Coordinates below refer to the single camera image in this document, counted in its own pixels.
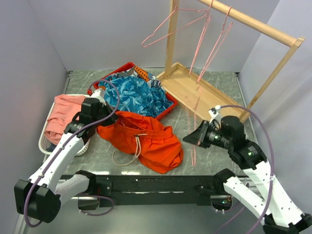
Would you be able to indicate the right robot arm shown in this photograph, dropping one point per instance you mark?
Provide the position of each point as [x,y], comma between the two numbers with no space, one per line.
[276,212]

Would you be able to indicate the orange drawstring shorts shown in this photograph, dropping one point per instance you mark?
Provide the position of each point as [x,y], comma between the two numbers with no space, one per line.
[152,143]

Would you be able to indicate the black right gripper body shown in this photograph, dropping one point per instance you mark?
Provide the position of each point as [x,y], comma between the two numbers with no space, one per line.
[214,135]

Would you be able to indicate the pink garment in basket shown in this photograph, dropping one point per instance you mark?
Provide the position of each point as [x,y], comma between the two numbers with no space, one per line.
[64,109]

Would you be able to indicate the orange dotted garment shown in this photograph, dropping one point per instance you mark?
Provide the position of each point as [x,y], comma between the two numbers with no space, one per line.
[142,73]

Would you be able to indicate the pink wire hanger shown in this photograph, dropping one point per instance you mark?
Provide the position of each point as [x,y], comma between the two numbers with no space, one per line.
[207,21]
[171,20]
[217,45]
[193,149]

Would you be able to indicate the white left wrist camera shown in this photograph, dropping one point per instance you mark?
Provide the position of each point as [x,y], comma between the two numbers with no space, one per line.
[99,94]

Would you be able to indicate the white perforated laundry basket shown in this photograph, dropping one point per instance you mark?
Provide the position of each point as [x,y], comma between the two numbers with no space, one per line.
[45,145]

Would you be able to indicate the navy printed garment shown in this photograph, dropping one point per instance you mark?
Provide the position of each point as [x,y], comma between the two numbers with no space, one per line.
[154,84]

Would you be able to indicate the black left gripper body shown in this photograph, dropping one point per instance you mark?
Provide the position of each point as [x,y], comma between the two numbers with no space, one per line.
[103,111]

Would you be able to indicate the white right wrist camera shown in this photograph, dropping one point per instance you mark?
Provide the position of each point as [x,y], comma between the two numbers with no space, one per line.
[215,114]

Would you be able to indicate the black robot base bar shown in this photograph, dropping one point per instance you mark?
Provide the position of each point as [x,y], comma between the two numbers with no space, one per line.
[158,190]

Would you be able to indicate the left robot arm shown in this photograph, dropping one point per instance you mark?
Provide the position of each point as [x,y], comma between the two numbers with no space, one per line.
[40,197]

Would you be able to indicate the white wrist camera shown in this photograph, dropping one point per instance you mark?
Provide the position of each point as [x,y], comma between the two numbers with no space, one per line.
[215,114]
[99,94]

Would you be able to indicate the wooden clothes rack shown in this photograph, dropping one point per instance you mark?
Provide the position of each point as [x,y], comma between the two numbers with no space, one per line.
[178,83]

